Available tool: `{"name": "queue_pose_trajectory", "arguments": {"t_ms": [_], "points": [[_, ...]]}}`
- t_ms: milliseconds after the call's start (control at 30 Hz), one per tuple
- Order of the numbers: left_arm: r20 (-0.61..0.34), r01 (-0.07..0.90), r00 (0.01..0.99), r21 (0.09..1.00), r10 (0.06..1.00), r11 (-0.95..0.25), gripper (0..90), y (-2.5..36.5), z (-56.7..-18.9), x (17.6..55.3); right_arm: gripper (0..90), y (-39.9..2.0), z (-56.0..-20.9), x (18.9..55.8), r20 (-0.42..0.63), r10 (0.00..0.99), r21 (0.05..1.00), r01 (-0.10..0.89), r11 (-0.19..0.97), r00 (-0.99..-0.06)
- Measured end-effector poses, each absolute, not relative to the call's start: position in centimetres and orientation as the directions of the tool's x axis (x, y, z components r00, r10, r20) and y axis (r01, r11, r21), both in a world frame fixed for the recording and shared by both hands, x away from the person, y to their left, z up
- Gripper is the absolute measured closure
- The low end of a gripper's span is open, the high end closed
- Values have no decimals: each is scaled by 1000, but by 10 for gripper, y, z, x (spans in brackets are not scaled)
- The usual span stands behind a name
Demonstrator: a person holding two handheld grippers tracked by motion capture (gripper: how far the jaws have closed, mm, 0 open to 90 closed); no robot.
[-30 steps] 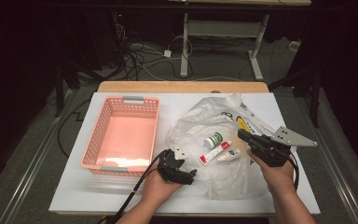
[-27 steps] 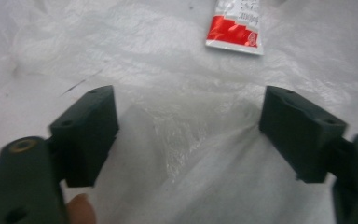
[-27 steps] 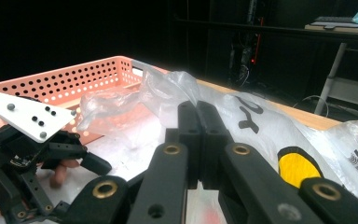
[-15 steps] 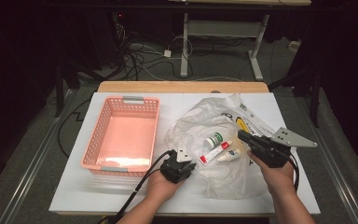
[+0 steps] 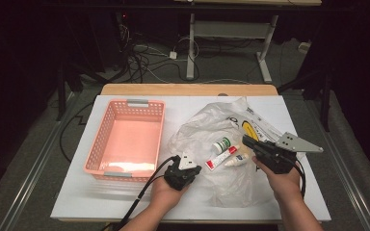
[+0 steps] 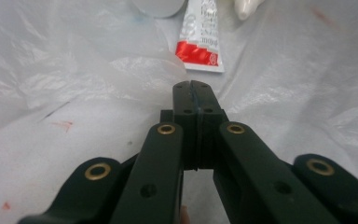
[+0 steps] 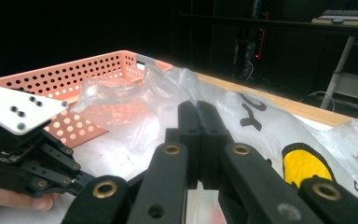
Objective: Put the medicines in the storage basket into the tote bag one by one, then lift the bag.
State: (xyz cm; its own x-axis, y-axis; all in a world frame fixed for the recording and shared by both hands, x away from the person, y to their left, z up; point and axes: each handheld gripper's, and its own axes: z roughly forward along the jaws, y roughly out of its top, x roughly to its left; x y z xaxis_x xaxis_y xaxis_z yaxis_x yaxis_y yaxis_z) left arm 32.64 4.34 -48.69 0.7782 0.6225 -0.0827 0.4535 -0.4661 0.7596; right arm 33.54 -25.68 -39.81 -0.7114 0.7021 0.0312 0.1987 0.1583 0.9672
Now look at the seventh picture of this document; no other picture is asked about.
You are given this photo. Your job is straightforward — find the black computer with red light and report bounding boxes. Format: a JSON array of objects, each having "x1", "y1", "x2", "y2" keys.
[{"x1": 234, "y1": 27, "x2": 269, "y2": 78}]

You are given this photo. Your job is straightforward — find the white desk frame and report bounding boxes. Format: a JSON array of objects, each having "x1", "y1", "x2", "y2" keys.
[{"x1": 310, "y1": 17, "x2": 358, "y2": 110}]

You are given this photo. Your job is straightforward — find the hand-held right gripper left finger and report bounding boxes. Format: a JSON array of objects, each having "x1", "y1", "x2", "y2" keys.
[{"x1": 165, "y1": 100, "x2": 203, "y2": 190}]

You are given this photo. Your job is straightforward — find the pink perforated plastic basket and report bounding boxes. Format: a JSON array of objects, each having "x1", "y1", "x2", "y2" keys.
[{"x1": 0, "y1": 49, "x2": 174, "y2": 149}]

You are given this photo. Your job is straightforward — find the clear smiley plastic bag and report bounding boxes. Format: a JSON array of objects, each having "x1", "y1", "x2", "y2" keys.
[{"x1": 71, "y1": 64, "x2": 358, "y2": 224}]

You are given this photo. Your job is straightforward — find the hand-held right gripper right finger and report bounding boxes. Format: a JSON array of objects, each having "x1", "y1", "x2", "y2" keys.
[{"x1": 197, "y1": 101, "x2": 235, "y2": 190}]

